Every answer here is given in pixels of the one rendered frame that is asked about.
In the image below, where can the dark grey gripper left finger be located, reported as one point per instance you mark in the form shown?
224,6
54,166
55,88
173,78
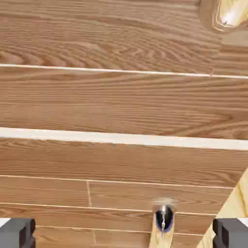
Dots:
13,234

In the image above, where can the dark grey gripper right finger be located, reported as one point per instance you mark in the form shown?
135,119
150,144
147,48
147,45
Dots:
232,235

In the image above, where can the brown wooden cabinet door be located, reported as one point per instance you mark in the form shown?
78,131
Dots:
116,100
96,164

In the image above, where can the brown wooden cabinet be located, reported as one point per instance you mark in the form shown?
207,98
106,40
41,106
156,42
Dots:
124,139

